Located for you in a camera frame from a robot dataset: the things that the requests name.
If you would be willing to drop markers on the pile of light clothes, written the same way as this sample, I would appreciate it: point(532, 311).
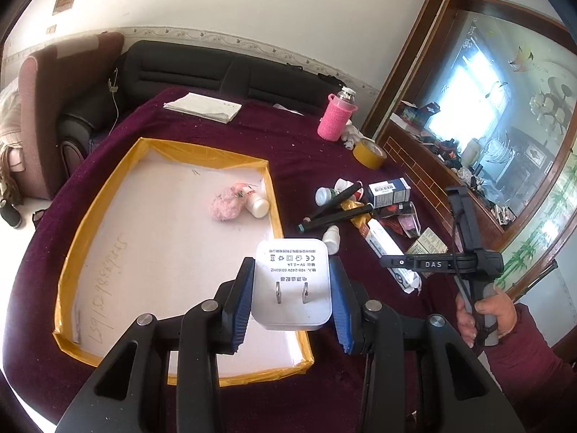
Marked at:
point(9, 135)

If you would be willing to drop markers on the yellow packet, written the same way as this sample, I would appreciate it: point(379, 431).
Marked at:
point(358, 218)

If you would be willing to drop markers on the black packet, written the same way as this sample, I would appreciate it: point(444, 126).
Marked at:
point(394, 209)

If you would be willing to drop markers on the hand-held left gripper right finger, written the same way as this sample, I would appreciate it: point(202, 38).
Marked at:
point(345, 311)

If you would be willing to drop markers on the pink upholstered chair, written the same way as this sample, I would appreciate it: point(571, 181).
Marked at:
point(45, 112)

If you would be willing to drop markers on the white jar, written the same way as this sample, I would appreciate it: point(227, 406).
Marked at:
point(471, 151)

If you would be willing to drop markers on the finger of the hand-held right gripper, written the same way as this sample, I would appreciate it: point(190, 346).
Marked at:
point(414, 263)

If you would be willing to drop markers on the wooden mirror cabinet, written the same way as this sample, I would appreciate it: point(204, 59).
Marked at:
point(496, 121)

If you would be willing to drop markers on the pink fluffy toy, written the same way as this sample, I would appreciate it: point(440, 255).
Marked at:
point(225, 205)

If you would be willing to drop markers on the black sofa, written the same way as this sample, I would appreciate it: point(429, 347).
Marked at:
point(180, 72)

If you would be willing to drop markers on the blue and white box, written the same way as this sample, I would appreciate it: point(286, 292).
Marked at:
point(387, 193)

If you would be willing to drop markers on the pink packet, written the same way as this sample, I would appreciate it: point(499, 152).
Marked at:
point(409, 225)

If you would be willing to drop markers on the person's right forearm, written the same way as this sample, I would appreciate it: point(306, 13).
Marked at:
point(532, 361)

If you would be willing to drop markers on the person's right hand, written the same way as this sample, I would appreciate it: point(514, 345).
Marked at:
point(496, 311)

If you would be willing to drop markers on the black marker with red band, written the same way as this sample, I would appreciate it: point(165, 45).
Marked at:
point(338, 199)

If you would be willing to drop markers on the long white toothpaste box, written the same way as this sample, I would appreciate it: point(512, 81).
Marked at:
point(387, 248)

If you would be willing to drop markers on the crumpled white tissue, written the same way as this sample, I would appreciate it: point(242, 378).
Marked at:
point(351, 137)

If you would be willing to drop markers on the bottle with pink knitted sleeve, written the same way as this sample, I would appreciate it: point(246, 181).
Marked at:
point(333, 117)

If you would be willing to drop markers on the white tray with yellow tape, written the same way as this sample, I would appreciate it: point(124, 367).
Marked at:
point(157, 234)

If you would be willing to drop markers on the tan printed box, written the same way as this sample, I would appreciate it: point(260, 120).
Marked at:
point(426, 242)

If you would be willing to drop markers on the stack of white papers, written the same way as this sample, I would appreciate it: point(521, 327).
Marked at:
point(203, 106)

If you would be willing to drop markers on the white and red tube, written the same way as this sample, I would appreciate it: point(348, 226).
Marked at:
point(342, 186)

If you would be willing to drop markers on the black shoe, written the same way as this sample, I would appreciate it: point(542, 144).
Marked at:
point(11, 216)

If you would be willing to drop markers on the small white bottle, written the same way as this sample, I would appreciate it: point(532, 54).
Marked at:
point(258, 205)
point(331, 240)

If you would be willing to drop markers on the black marker with green band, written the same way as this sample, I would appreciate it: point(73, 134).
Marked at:
point(333, 217)

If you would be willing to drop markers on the white power adapter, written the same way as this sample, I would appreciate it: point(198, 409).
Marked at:
point(288, 275)

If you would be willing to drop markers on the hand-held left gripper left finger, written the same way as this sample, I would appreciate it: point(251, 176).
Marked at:
point(239, 311)

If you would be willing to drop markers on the brown tape roll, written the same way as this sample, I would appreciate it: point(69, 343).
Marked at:
point(367, 155)

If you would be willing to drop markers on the maroon tablecloth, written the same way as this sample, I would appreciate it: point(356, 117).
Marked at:
point(293, 153)

